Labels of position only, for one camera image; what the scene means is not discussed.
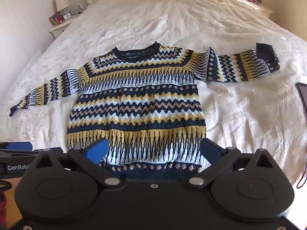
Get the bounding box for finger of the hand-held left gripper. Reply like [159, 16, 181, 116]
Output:
[0, 142, 63, 159]

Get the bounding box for white table lamp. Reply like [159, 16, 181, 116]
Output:
[56, 0, 71, 14]

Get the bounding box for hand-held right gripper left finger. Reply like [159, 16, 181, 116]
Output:
[24, 138, 125, 188]

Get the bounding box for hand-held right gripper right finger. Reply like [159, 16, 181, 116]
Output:
[187, 138, 281, 188]

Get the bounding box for white embroidered bedspread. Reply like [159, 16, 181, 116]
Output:
[0, 0, 307, 190]

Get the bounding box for navy yellow white patterned sweater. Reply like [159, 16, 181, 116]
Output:
[9, 41, 281, 173]

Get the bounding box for cream bedside table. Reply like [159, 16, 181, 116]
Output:
[236, 0, 273, 18]

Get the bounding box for wooden picture frame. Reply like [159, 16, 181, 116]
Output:
[49, 12, 64, 25]

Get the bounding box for dark tablet at bed edge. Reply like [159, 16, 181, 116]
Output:
[295, 82, 307, 125]

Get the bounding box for black cable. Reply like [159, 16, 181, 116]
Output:
[296, 157, 307, 189]

